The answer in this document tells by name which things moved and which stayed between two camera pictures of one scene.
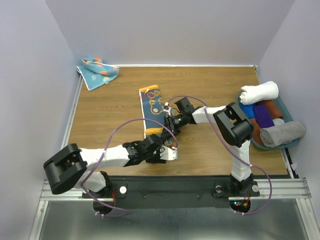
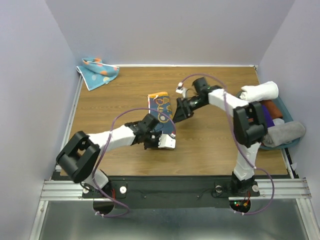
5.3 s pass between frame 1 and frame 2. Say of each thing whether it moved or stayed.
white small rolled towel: stayed
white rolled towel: stayed
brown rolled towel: stayed
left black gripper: moved
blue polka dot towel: stayed
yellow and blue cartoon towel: moved
